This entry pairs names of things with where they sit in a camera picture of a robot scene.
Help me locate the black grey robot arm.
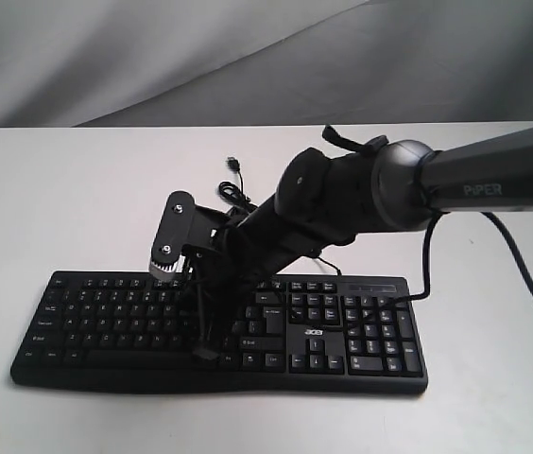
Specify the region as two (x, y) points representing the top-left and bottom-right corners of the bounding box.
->
(194, 127), (533, 358)

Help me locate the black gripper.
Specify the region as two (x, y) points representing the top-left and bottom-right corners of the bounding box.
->
(193, 198), (323, 361)

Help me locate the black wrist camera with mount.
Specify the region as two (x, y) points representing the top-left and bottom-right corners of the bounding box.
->
(148, 191), (229, 282)

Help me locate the black USB cable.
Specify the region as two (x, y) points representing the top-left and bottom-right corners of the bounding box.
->
(217, 155), (343, 277)

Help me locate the black acer keyboard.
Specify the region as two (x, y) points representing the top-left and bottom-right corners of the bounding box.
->
(10, 271), (428, 394)

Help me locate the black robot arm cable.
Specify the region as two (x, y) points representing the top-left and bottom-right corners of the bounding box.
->
(322, 210), (533, 346)

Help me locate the grey backdrop cloth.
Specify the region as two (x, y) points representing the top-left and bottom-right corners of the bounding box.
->
(0, 1), (533, 128)

